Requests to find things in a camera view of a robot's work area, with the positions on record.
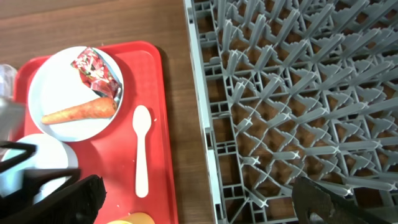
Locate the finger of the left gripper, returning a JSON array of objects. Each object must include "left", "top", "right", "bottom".
[
  {"left": 1, "top": 168, "right": 81, "bottom": 212},
  {"left": 0, "top": 141, "right": 37, "bottom": 174}
]

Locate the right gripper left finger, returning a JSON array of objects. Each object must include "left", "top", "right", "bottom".
[{"left": 1, "top": 175, "right": 106, "bottom": 224}]

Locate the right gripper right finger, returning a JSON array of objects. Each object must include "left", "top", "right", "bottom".
[{"left": 292, "top": 177, "right": 390, "bottom": 224}]

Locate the light blue rice bowl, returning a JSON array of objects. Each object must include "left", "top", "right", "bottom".
[{"left": 1, "top": 134, "right": 78, "bottom": 197}]

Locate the orange carrot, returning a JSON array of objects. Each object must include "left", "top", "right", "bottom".
[{"left": 41, "top": 97, "right": 118, "bottom": 125}]

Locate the red snack wrapper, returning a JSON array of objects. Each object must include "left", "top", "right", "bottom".
[{"left": 71, "top": 47, "right": 121, "bottom": 98}]

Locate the grey dishwasher rack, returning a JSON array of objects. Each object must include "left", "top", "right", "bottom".
[{"left": 183, "top": 0, "right": 397, "bottom": 223}]

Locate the yellow plastic cup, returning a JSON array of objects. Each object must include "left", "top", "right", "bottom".
[{"left": 107, "top": 212, "right": 155, "bottom": 224}]

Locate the light blue plate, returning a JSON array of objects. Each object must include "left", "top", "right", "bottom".
[{"left": 27, "top": 46, "right": 115, "bottom": 142}]

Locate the red serving tray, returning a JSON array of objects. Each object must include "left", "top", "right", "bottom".
[{"left": 13, "top": 41, "right": 178, "bottom": 223}]

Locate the clear plastic bin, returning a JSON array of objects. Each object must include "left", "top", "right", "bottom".
[{"left": 0, "top": 64, "right": 17, "bottom": 98}]

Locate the white plastic spoon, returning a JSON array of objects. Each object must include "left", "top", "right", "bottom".
[{"left": 132, "top": 105, "right": 152, "bottom": 198}]

